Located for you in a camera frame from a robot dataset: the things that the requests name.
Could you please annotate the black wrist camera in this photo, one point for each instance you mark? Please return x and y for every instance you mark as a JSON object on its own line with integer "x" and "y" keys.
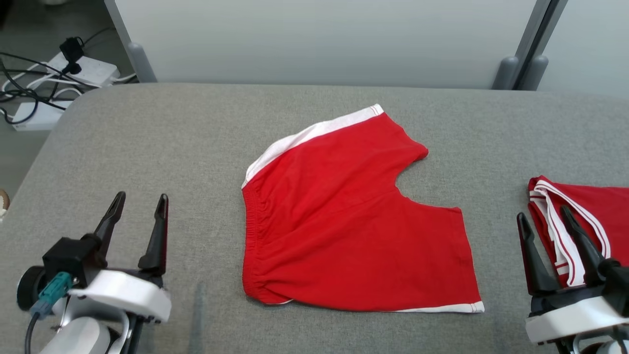
{"x": 66, "y": 258}
{"x": 616, "y": 285}

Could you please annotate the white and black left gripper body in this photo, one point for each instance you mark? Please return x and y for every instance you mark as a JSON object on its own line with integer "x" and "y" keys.
{"x": 132, "y": 295}

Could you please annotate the black plug adapter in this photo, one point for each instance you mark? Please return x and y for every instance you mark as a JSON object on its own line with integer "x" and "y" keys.
{"x": 72, "y": 51}

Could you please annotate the grey rounded partition foot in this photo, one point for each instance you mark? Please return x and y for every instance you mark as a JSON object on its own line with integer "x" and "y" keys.
{"x": 534, "y": 73}
{"x": 141, "y": 64}
{"x": 506, "y": 73}

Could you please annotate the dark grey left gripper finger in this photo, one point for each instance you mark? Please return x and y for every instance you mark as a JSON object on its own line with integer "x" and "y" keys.
{"x": 158, "y": 241}
{"x": 112, "y": 219}

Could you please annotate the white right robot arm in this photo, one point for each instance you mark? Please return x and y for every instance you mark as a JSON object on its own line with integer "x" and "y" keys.
{"x": 604, "y": 346}

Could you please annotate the red t-shirt with white sleeves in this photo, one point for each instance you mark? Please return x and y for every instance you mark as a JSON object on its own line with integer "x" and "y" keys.
{"x": 609, "y": 211}

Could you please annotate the white flat power adapter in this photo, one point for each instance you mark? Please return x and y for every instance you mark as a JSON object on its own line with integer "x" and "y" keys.
{"x": 42, "y": 117}

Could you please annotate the brown and white shoe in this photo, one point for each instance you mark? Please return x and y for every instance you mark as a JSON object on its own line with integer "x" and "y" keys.
{"x": 3, "y": 202}

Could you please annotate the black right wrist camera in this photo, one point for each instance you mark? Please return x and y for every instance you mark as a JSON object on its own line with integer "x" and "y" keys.
{"x": 616, "y": 285}

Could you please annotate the red shorts with white trim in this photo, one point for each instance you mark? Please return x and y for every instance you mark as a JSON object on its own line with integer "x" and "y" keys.
{"x": 344, "y": 221}

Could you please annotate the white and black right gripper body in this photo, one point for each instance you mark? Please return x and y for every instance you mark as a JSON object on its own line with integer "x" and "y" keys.
{"x": 570, "y": 314}

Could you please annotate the grey double partition post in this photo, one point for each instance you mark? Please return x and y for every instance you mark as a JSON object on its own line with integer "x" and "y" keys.
{"x": 538, "y": 29}

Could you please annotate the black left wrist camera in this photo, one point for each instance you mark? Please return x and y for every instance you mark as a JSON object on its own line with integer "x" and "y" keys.
{"x": 66, "y": 258}

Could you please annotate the narrow white partition panel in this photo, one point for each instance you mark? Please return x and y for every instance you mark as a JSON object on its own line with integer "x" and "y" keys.
{"x": 589, "y": 44}

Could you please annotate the slanted grey partition post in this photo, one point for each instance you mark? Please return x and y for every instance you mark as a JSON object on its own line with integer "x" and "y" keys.
{"x": 118, "y": 22}

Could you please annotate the wide white partition panel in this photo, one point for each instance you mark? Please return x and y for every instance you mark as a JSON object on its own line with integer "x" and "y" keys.
{"x": 319, "y": 39}

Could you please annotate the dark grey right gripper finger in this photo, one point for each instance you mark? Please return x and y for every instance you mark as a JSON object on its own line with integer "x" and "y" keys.
{"x": 582, "y": 246}
{"x": 535, "y": 265}

